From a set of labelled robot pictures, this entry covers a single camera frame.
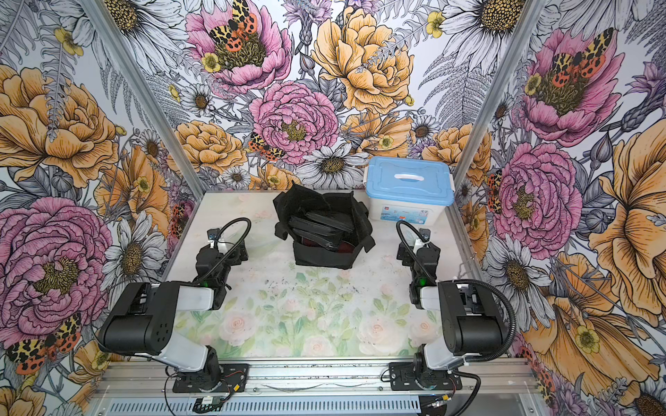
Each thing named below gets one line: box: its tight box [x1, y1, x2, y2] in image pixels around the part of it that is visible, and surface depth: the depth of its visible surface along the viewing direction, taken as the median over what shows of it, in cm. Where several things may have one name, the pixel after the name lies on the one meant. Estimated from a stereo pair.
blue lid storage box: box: [362, 156, 456, 226], surface depth 104 cm
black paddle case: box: [287, 211, 355, 251], surface depth 85 cm
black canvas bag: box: [272, 182, 376, 269], surface depth 85 cm
